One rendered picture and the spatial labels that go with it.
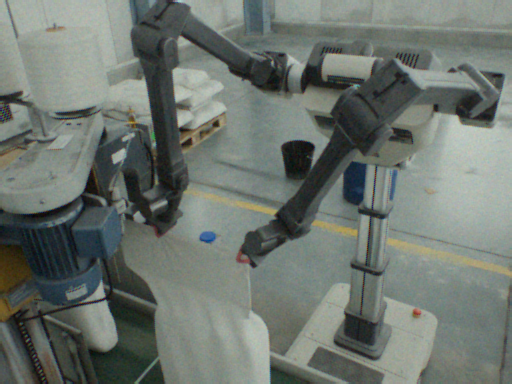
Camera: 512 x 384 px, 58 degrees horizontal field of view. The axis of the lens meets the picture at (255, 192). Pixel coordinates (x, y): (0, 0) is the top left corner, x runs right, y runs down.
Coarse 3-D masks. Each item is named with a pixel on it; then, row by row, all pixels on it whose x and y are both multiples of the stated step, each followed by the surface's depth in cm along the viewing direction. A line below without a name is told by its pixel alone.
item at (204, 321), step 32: (128, 224) 147; (128, 256) 155; (160, 256) 146; (192, 256) 138; (224, 256) 131; (160, 288) 151; (192, 288) 145; (224, 288) 137; (160, 320) 149; (192, 320) 142; (224, 320) 139; (256, 320) 141; (160, 352) 159; (192, 352) 146; (224, 352) 138; (256, 352) 139
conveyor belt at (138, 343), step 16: (112, 304) 213; (128, 320) 204; (144, 320) 204; (128, 336) 196; (144, 336) 196; (96, 352) 189; (112, 352) 189; (128, 352) 188; (144, 352) 188; (96, 368) 182; (112, 368) 182; (128, 368) 181; (144, 368) 181; (160, 368) 181
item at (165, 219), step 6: (168, 210) 131; (174, 210) 131; (180, 210) 139; (156, 216) 134; (162, 216) 132; (168, 216) 132; (174, 216) 134; (180, 216) 138; (150, 222) 132; (156, 222) 133; (162, 222) 133; (168, 222) 134; (162, 228) 132
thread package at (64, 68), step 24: (24, 48) 94; (48, 48) 93; (72, 48) 95; (96, 48) 100; (48, 72) 95; (72, 72) 96; (96, 72) 100; (48, 96) 98; (72, 96) 98; (96, 96) 101
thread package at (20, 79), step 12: (0, 24) 111; (0, 36) 108; (12, 36) 112; (0, 48) 109; (12, 48) 111; (0, 60) 109; (12, 60) 112; (0, 72) 110; (12, 72) 112; (24, 72) 116; (0, 84) 111; (12, 84) 113; (24, 84) 116
